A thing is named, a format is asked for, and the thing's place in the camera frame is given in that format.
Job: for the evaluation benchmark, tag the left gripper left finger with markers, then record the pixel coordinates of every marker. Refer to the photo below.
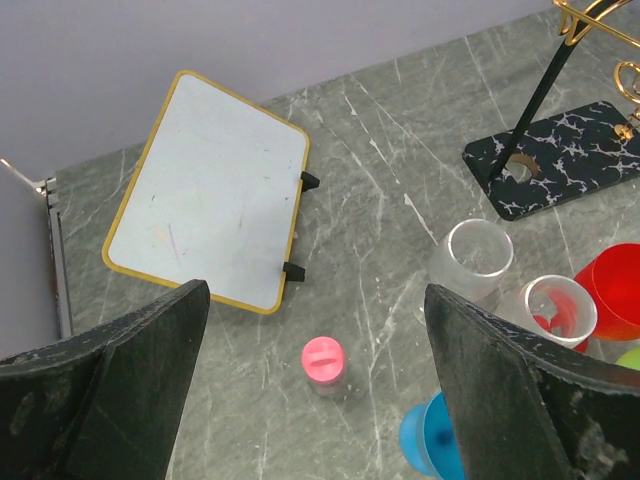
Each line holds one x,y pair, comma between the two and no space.
106,403

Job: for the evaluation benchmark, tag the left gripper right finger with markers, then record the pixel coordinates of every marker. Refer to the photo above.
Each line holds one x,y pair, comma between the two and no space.
524,407

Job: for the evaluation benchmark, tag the blue plastic wine glass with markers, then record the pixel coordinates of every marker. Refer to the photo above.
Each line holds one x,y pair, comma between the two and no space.
427,440

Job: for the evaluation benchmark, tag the gold wine glass rack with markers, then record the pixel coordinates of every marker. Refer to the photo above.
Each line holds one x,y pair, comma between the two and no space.
546,162

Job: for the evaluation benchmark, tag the front clear wine glass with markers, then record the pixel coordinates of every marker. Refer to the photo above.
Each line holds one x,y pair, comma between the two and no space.
554,307

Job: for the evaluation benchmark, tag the clear wine glass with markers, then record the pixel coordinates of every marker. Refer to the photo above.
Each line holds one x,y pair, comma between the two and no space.
472,259
554,307

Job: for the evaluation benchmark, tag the green plastic wine glass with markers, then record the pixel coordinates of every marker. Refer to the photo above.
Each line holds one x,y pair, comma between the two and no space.
630,359

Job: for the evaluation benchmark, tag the rear clear wine glass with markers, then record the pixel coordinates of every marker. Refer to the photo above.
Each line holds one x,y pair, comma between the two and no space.
472,259

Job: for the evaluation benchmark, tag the red plastic wine glass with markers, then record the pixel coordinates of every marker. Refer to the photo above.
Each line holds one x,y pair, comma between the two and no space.
612,280

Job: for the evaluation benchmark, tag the pink capped small bottle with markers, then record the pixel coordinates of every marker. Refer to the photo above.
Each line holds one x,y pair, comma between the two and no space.
324,362

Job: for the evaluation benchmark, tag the gold framed whiteboard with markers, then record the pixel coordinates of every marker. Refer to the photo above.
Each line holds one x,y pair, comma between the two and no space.
214,196

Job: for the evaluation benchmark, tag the metal corner bracket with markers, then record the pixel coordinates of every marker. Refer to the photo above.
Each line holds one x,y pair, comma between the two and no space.
35,305

